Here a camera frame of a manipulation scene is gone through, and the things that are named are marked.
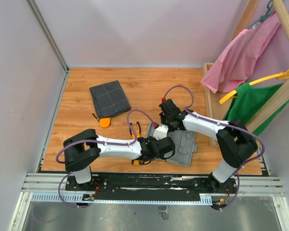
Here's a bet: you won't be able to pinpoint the orange black pliers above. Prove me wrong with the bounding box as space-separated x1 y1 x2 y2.
129 121 141 139

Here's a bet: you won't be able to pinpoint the grey plastic tool case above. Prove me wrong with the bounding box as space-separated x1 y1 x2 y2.
146 122 198 168

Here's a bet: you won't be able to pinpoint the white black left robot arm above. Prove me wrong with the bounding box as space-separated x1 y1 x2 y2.
59 129 176 191

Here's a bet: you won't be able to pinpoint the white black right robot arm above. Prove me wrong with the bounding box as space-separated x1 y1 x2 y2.
159 98 258 193

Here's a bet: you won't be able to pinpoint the orange black hex key set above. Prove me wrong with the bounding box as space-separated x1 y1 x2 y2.
131 160 145 166

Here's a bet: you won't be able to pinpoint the orange tape measure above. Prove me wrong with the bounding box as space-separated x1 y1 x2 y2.
99 117 111 128

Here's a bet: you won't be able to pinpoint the dark grey checked cloth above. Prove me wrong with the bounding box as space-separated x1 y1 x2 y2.
90 80 131 119

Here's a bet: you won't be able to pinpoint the pink shirt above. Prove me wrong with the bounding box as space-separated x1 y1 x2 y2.
201 13 280 93

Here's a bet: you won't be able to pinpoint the green shirt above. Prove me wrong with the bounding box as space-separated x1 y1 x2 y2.
223 83 282 125

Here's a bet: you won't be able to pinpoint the yellow clothes hanger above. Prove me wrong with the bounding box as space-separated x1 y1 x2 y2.
219 54 289 104

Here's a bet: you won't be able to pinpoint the teal clothes hanger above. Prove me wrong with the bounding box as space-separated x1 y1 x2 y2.
247 0 275 29

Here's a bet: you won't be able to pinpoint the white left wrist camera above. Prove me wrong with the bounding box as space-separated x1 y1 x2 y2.
153 124 169 140

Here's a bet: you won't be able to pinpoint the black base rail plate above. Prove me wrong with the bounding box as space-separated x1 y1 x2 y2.
65 173 237 202

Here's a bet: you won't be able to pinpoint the aluminium frame rail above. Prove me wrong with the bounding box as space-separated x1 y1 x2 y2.
21 173 284 207

